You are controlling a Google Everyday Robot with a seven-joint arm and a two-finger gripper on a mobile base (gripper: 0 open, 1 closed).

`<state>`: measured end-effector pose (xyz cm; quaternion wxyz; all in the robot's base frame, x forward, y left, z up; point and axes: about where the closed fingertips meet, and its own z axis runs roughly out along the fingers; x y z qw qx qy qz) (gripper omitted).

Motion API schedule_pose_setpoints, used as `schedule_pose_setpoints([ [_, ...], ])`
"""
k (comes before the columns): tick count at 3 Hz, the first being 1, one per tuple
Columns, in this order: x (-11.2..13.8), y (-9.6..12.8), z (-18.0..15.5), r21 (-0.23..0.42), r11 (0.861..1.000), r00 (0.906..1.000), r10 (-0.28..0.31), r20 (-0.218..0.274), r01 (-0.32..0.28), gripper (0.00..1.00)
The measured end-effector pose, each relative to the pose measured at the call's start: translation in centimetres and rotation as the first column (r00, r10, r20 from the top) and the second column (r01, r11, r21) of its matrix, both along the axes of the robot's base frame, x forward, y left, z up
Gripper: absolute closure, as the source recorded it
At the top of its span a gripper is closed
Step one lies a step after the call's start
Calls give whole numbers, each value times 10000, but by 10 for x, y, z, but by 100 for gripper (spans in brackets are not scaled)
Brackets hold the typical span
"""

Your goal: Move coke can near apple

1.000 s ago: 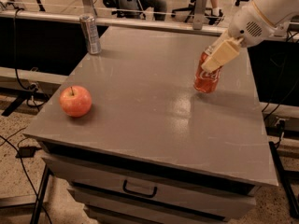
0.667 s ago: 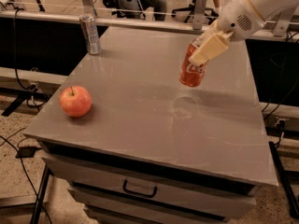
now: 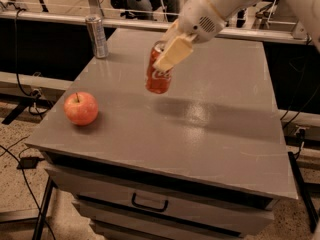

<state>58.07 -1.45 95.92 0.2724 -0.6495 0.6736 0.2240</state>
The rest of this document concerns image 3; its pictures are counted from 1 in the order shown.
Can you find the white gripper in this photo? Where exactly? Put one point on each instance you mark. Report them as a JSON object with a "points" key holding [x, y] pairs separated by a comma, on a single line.
{"points": [[198, 16]]}

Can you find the red coke can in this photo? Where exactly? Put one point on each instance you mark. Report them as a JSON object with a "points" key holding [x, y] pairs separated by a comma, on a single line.
{"points": [[157, 81]]}

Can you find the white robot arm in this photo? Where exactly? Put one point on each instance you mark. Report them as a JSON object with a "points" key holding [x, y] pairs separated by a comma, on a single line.
{"points": [[307, 12]]}

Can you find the silver slim can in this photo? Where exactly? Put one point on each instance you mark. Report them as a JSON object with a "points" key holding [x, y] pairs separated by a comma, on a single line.
{"points": [[97, 35]]}

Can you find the red apple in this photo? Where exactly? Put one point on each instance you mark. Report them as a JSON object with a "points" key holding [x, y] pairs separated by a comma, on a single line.
{"points": [[81, 108]]}

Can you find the grey drawer cabinet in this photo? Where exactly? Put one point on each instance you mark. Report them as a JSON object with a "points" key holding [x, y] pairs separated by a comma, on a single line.
{"points": [[212, 145]]}

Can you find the black power adapter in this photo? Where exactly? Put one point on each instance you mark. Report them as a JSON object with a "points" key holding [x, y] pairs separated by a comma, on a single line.
{"points": [[28, 163]]}

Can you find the black drawer handle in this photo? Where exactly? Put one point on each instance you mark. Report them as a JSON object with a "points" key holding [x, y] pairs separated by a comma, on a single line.
{"points": [[148, 204]]}

